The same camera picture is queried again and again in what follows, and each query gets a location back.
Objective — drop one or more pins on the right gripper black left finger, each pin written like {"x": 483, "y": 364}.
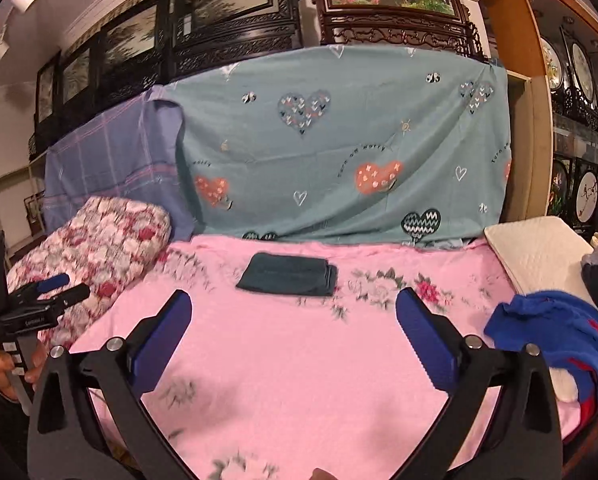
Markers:
{"x": 65, "y": 439}

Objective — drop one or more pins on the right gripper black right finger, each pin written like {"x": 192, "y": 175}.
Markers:
{"x": 523, "y": 437}

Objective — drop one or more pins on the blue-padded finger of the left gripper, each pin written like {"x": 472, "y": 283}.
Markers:
{"x": 50, "y": 293}

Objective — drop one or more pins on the dark teal pants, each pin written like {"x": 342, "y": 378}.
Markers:
{"x": 289, "y": 276}

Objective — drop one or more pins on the left hand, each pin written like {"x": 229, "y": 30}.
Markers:
{"x": 39, "y": 357}

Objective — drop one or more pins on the red white floral quilt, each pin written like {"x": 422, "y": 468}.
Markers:
{"x": 108, "y": 245}

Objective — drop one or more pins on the blue red garment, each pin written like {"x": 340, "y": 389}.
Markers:
{"x": 565, "y": 328}

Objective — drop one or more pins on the purple plaid sheet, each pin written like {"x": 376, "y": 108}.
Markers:
{"x": 127, "y": 151}

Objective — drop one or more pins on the cream quilted pillow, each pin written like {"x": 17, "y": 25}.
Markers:
{"x": 542, "y": 253}

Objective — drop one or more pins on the pink floral bed sheet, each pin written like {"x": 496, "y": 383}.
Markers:
{"x": 273, "y": 387}

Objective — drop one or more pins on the teal heart-print sheet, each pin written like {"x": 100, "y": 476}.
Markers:
{"x": 345, "y": 145}

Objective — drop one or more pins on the dark carved folding screen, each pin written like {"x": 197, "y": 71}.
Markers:
{"x": 148, "y": 42}

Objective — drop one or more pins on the wooden display cabinet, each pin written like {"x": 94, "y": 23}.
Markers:
{"x": 555, "y": 42}

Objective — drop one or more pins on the framed landscape painting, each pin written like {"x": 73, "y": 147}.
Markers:
{"x": 442, "y": 25}

